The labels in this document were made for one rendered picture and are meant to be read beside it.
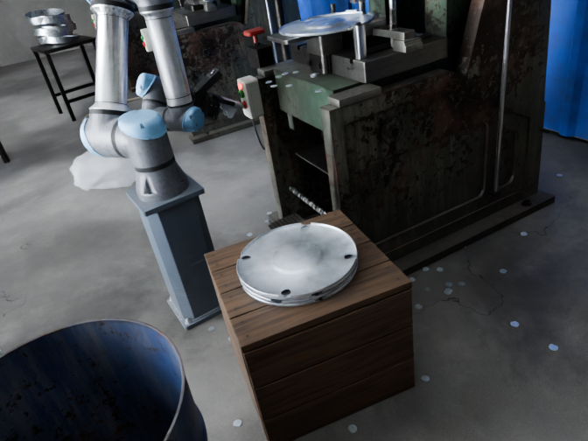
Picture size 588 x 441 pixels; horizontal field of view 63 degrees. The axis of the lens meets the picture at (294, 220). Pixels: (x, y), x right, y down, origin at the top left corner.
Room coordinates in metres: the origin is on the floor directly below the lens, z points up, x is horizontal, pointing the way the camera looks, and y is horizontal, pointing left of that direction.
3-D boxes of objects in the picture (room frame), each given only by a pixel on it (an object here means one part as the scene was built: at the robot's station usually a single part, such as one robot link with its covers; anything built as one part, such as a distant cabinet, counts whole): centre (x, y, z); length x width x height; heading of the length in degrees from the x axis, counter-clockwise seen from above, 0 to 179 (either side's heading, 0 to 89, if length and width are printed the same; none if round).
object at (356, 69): (1.60, -0.32, 0.68); 0.45 x 0.30 x 0.06; 23
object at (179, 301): (1.31, 0.36, 0.23); 0.19 x 0.19 x 0.45; 28
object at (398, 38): (1.45, -0.38, 0.76); 0.17 x 0.06 x 0.10; 23
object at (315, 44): (1.53, -0.16, 0.72); 0.25 x 0.14 x 0.14; 113
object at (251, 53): (1.80, 0.01, 0.62); 0.10 x 0.06 x 0.20; 23
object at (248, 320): (0.95, 0.01, 0.18); 0.40 x 0.38 x 0.35; 106
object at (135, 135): (1.31, 0.37, 0.62); 0.13 x 0.12 x 0.14; 60
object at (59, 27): (4.10, 1.54, 0.40); 0.45 x 0.40 x 0.79; 35
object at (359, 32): (1.39, -0.27, 0.75); 0.03 x 0.03 x 0.10; 23
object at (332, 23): (1.55, -0.20, 0.78); 0.29 x 0.29 x 0.01
